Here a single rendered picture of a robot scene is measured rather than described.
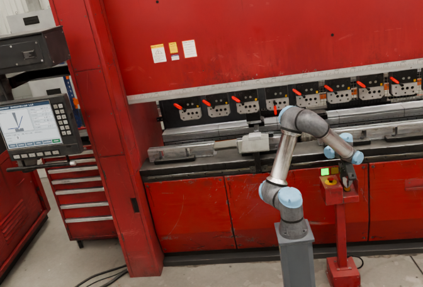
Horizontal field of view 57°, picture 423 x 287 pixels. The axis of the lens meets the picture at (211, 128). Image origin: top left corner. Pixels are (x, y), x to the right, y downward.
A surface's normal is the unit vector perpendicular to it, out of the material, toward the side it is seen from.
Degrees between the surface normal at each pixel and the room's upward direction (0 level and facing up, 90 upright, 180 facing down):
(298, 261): 90
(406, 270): 0
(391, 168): 90
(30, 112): 90
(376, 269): 0
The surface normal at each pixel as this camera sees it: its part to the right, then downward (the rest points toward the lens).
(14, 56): -0.10, 0.37
